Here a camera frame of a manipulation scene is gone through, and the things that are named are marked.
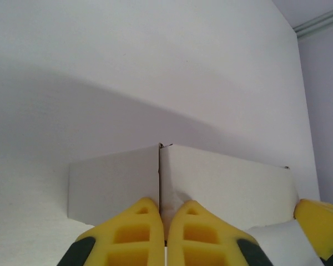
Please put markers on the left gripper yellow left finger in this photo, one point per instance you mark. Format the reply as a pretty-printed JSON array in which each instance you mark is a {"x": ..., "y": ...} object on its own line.
[{"x": 133, "y": 243}]

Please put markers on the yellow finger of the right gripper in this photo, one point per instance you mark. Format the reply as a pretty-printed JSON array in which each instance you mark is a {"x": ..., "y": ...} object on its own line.
[{"x": 322, "y": 227}]

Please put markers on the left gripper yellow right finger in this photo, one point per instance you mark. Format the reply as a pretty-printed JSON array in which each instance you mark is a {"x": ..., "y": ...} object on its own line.
[{"x": 205, "y": 243}]

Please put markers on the white cardboard box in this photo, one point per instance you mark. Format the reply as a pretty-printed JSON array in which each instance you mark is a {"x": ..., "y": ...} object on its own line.
[{"x": 224, "y": 188}]

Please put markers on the aluminium frame post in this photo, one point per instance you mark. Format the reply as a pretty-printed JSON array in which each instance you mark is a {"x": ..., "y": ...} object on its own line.
[{"x": 319, "y": 22}]

